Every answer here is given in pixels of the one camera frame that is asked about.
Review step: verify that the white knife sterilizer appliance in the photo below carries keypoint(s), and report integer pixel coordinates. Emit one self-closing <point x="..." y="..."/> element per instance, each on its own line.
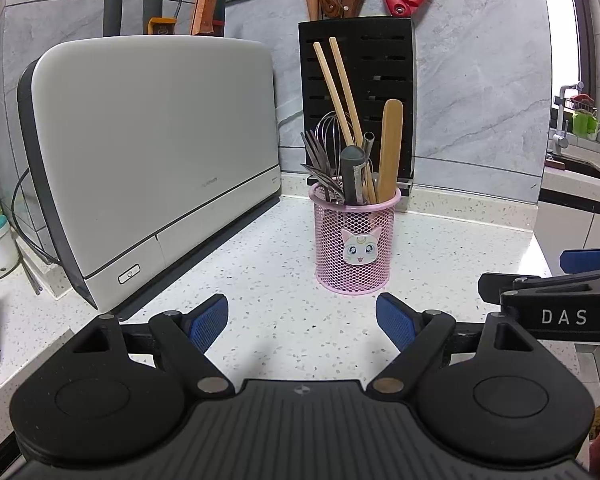
<point x="155" y="150"/>

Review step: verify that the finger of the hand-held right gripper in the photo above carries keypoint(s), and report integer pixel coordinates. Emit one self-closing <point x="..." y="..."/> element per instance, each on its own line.
<point x="492" y="287"/>
<point x="582" y="261"/>

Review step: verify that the metal whisk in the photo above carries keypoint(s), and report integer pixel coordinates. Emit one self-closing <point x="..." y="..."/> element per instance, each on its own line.
<point x="330" y="127"/>

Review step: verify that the pink mesh utensil holder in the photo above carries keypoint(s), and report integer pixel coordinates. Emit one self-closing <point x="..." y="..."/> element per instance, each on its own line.
<point x="340" y="260"/>

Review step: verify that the orange kitchen tool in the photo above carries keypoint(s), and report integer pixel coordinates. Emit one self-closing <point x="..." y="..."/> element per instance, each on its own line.
<point x="162" y="26"/>

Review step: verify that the metal rods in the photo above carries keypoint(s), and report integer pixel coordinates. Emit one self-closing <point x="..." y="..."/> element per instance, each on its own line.
<point x="32" y="272"/>

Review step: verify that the bent metal straw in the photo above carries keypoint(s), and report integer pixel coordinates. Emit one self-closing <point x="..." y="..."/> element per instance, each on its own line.
<point x="369" y="152"/>

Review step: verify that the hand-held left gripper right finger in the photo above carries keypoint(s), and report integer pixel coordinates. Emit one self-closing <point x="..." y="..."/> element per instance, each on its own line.
<point x="395" y="320"/>

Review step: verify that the green cup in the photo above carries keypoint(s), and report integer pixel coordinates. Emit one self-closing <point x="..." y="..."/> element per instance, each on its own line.
<point x="584" y="125"/>

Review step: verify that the light wooden spatula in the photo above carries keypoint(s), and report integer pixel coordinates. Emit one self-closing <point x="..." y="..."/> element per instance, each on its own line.
<point x="391" y="150"/>

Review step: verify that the metal faucet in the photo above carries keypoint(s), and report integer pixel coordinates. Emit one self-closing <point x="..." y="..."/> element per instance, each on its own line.
<point x="562" y="130"/>

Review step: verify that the black knife block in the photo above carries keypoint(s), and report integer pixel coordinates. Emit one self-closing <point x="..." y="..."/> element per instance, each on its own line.
<point x="380" y="60"/>

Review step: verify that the kitchen sink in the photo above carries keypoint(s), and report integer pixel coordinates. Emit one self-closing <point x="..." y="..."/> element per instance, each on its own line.
<point x="585" y="165"/>

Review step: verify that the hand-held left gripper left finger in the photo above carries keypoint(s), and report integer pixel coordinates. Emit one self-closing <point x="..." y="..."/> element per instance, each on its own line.
<point x="209" y="322"/>

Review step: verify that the white base cabinet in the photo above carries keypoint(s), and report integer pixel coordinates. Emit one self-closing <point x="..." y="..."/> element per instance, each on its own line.
<point x="575" y="230"/>

